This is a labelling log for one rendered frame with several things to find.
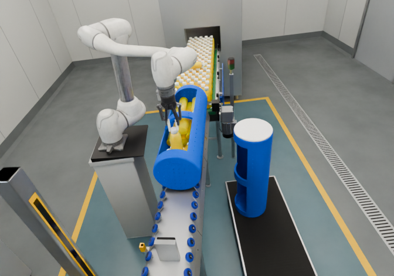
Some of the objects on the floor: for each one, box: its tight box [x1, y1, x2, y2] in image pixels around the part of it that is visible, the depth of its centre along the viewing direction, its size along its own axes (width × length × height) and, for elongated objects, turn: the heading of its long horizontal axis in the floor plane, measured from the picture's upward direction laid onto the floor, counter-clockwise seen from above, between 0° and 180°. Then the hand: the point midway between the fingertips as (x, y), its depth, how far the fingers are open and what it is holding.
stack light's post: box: [229, 73, 235, 158], centre depth 283 cm, size 4×4×110 cm
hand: (173, 125), depth 143 cm, fingers closed on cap, 4 cm apart
